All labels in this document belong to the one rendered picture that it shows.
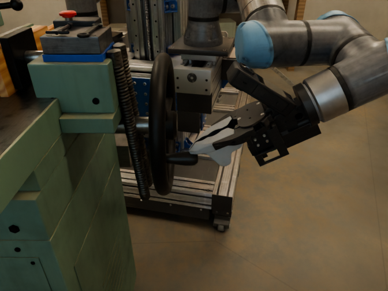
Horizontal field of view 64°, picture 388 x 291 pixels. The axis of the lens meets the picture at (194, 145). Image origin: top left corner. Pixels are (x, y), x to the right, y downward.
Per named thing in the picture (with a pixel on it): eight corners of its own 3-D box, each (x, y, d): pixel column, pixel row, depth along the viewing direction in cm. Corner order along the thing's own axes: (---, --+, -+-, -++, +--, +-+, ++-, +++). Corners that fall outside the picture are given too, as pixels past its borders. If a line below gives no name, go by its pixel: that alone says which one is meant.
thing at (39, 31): (8, 97, 54) (-7, 51, 50) (0, 97, 54) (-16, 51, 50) (55, 61, 72) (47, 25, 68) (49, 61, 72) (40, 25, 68)
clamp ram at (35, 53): (56, 89, 56) (43, 38, 51) (14, 89, 56) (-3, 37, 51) (73, 73, 63) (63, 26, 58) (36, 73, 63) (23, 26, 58)
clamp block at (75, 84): (114, 114, 55) (107, 64, 50) (38, 114, 55) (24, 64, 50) (130, 84, 67) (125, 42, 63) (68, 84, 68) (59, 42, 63)
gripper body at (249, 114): (256, 169, 51) (327, 138, 48) (234, 130, 47) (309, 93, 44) (249, 145, 58) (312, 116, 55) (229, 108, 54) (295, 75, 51)
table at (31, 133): (74, 222, 37) (63, 182, 34) (-177, 220, 37) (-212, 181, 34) (145, 65, 88) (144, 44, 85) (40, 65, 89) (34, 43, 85)
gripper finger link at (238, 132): (216, 156, 49) (268, 132, 47) (212, 148, 48) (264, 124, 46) (215, 140, 53) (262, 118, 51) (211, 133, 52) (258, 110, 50)
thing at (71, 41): (103, 62, 51) (97, 27, 48) (37, 62, 51) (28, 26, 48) (119, 42, 62) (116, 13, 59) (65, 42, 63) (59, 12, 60)
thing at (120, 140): (131, 167, 97) (129, 145, 93) (93, 167, 97) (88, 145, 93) (136, 152, 104) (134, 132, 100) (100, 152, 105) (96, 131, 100)
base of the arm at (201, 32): (189, 37, 128) (188, 11, 122) (225, 38, 125) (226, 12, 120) (179, 46, 115) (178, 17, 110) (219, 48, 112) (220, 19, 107)
